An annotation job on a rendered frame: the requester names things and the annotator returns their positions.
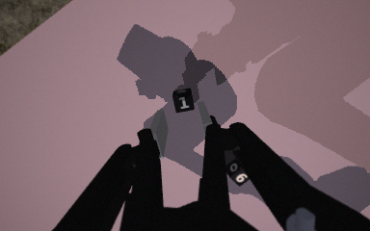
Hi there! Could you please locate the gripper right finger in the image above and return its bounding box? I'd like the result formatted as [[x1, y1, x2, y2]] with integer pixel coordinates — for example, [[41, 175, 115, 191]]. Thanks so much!
[[193, 101, 370, 231]]

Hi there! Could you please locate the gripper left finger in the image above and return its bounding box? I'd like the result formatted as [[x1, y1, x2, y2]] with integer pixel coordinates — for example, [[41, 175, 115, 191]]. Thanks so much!
[[52, 109, 169, 231]]

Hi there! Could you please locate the black number cube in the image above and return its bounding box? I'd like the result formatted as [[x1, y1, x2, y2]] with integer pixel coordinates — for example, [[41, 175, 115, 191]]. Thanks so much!
[[172, 88, 195, 113], [226, 160, 250, 186]]

